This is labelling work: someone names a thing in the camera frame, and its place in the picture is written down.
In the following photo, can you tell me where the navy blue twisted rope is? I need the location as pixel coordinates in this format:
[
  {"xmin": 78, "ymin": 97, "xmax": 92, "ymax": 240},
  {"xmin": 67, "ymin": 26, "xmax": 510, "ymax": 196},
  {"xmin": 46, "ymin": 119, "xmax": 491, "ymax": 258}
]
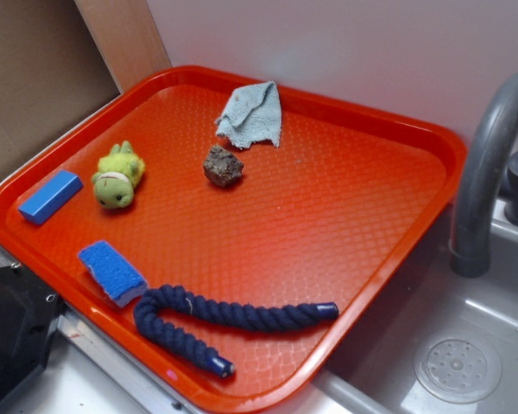
[{"xmin": 133, "ymin": 284, "xmax": 340, "ymax": 380}]

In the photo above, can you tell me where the orange plastic tray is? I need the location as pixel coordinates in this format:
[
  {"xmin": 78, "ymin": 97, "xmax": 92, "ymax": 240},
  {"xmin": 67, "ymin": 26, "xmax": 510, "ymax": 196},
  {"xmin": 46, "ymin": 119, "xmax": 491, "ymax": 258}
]
[{"xmin": 0, "ymin": 66, "xmax": 466, "ymax": 413}]

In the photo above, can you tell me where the green plush frog toy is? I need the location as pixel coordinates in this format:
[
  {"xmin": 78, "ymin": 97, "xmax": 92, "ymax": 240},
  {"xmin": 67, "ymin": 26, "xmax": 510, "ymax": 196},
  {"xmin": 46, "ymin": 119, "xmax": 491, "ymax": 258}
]
[{"xmin": 92, "ymin": 141, "xmax": 146, "ymax": 210}]

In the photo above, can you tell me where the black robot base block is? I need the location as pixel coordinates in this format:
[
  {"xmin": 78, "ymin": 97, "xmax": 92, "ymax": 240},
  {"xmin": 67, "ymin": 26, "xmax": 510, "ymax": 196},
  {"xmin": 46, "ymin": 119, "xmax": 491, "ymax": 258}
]
[{"xmin": 0, "ymin": 263, "xmax": 63, "ymax": 409}]

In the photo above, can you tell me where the blue rectangular block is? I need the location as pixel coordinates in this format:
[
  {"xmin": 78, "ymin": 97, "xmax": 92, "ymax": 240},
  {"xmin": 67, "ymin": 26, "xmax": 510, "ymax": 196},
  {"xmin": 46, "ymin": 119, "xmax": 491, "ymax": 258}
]
[{"xmin": 17, "ymin": 170, "xmax": 83, "ymax": 225}]

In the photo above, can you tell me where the grey toy faucet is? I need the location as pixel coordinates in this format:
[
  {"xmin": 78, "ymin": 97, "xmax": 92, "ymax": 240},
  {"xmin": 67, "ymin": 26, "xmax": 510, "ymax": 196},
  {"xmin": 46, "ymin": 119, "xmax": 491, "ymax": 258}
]
[{"xmin": 450, "ymin": 73, "xmax": 518, "ymax": 278}]

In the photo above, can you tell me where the blue sponge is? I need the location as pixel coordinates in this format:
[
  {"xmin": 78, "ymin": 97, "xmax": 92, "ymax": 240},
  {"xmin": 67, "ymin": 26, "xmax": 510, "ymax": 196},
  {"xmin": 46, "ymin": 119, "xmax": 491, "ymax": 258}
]
[{"xmin": 78, "ymin": 241, "xmax": 148, "ymax": 308}]

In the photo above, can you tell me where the brown rock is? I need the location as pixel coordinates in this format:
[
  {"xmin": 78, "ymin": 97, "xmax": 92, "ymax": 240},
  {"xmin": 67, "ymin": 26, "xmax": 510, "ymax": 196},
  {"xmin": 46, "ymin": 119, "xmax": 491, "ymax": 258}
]
[{"xmin": 203, "ymin": 145, "xmax": 244, "ymax": 188}]

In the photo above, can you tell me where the light blue cloth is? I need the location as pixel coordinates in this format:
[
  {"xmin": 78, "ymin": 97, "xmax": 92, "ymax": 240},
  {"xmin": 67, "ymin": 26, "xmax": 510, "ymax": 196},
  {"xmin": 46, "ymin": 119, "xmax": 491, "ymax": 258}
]
[{"xmin": 215, "ymin": 81, "xmax": 282, "ymax": 150}]

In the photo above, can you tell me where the grey plastic sink basin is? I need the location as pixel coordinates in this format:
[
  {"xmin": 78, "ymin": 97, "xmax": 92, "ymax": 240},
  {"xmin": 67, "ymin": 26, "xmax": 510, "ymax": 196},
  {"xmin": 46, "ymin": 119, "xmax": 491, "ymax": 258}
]
[{"xmin": 314, "ymin": 213, "xmax": 518, "ymax": 413}]

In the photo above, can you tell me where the brown cardboard panel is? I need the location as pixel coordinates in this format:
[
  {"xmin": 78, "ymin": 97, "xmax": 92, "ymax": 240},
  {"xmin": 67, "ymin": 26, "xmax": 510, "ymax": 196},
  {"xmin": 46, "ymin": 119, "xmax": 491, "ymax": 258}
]
[{"xmin": 0, "ymin": 1, "xmax": 118, "ymax": 182}]

